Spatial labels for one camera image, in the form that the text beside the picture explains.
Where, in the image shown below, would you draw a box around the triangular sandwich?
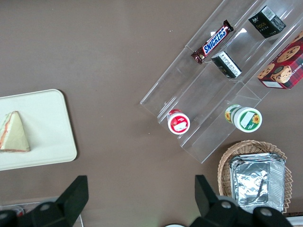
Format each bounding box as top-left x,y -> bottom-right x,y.
0,110 -> 31,153

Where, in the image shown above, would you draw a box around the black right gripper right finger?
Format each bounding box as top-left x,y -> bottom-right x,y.
191,174 -> 294,227

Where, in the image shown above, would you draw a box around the beige plastic tray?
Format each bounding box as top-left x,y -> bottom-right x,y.
0,88 -> 78,171

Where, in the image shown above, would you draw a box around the small black box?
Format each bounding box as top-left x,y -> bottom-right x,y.
211,50 -> 243,79
248,5 -> 286,39

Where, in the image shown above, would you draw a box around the Snickers chocolate bar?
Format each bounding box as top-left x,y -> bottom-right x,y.
191,19 -> 234,65

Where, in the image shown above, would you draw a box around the red lidded cup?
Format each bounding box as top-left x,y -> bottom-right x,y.
167,109 -> 191,135

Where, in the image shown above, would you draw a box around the green lidded cup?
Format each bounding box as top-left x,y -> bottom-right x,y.
224,104 -> 263,133

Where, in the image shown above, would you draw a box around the stacked aluminium foil trays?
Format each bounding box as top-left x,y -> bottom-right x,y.
228,152 -> 286,213

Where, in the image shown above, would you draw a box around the clear acrylic stepped shelf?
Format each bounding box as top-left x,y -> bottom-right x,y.
139,0 -> 303,165

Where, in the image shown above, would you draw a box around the red plaid cookie box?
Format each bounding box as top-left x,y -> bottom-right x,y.
257,30 -> 303,90

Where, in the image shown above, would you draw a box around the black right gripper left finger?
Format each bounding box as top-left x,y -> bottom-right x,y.
18,175 -> 89,227

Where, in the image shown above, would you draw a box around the light wicker basket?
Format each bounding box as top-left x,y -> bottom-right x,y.
217,140 -> 293,215

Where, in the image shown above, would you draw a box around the white plastic bin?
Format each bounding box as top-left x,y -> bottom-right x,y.
283,214 -> 303,227

